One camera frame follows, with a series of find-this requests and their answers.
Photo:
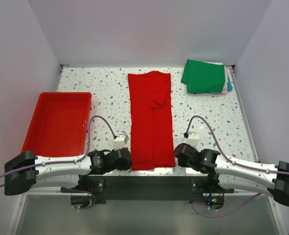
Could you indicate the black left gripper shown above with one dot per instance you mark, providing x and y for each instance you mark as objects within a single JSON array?
[{"x": 125, "y": 166}]

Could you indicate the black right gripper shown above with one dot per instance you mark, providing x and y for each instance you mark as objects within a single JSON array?
[{"x": 182, "y": 164}]

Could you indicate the red t shirt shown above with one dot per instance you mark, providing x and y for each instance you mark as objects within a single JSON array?
[{"x": 151, "y": 114}]

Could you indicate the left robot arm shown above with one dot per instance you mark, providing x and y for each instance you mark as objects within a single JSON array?
[{"x": 27, "y": 171}]

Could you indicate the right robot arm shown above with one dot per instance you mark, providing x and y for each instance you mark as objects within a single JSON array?
[{"x": 228, "y": 173}]

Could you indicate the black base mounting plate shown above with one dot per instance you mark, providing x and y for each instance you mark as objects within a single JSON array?
[{"x": 146, "y": 188}]

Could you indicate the red plastic tray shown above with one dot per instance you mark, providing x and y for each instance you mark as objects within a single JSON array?
[{"x": 59, "y": 124}]

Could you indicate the pink folded t shirt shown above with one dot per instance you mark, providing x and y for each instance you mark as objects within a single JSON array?
[{"x": 225, "y": 87}]

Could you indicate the teal folded t shirt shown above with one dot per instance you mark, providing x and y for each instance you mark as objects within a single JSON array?
[{"x": 229, "y": 84}]

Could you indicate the green folded t shirt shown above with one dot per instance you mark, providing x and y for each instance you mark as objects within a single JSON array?
[{"x": 203, "y": 77}]

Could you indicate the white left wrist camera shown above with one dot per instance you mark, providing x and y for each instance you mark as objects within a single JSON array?
[{"x": 120, "y": 141}]

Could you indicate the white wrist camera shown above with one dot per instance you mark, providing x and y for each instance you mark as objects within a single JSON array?
[
  {"x": 120, "y": 141},
  {"x": 192, "y": 139}
]

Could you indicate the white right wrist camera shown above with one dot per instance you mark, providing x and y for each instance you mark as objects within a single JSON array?
[{"x": 192, "y": 139}]

